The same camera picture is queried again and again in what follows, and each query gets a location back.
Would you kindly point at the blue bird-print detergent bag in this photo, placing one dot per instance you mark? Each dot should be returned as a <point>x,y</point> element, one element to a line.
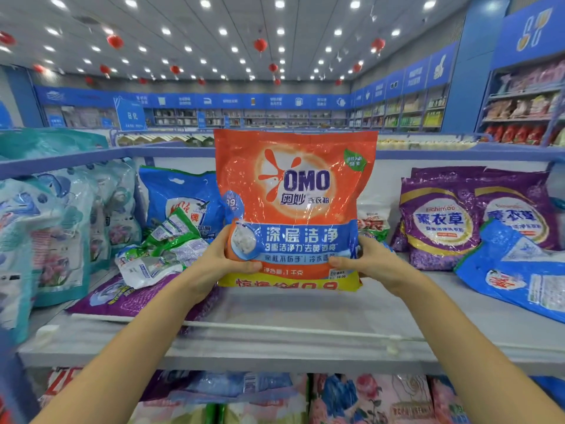
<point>507,278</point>
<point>176,189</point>

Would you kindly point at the blue hanging aisle sign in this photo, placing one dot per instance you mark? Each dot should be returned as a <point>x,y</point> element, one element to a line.
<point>130,114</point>

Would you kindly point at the red white Libai bags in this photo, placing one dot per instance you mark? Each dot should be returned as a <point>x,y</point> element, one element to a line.
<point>62,384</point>

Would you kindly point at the group of red lanterns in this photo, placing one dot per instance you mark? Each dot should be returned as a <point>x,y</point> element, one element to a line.
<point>115,41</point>

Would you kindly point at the person's right hand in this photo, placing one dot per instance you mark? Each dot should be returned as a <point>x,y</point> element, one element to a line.
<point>379,269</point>

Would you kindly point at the row of house-shaped cartons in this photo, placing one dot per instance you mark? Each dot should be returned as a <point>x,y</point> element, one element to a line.
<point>176,141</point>

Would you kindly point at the blue back wall sign band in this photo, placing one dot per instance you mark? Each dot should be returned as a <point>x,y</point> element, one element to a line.
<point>220,101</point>

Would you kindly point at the person's right forearm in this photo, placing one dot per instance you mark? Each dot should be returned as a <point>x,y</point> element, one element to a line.
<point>476,348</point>

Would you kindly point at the row of pale yellow bottles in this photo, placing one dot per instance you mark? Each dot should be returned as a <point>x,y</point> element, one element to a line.
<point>559,137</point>

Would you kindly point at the small blue aisle sign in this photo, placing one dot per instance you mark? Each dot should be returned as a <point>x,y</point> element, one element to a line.
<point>201,120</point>

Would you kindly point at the purple Eichimoo lavender bag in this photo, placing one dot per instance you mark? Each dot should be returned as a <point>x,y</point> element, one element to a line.
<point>167,384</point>

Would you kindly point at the pink floral detergent bag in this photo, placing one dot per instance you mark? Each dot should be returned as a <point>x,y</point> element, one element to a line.
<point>443,406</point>
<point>366,401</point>

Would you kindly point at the row of pink packets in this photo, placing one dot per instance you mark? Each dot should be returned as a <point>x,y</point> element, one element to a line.
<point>529,79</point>

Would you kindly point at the person's left hand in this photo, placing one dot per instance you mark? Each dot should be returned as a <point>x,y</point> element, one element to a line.
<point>216,269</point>

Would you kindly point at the blue icon header signs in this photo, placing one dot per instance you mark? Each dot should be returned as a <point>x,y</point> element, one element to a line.
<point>534,35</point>

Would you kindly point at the person's left forearm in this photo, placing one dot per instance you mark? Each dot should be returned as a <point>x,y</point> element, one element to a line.
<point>119,357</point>

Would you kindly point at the orange blue detergent bag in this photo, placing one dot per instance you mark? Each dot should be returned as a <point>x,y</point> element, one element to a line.
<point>300,207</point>

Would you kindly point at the grey blue-framed shelf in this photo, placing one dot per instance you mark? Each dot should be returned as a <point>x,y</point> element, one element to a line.
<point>309,322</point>

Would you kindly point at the group of ceiling spotlights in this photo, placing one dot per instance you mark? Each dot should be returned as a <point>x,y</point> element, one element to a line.
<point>57,3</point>

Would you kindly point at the row of red bottles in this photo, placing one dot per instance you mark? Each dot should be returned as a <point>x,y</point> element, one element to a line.
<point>512,134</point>

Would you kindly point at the blue wall column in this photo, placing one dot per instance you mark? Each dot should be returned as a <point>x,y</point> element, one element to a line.
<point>474,61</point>

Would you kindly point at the blue side wall sign band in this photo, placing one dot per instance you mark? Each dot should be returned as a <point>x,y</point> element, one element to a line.
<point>415,75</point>

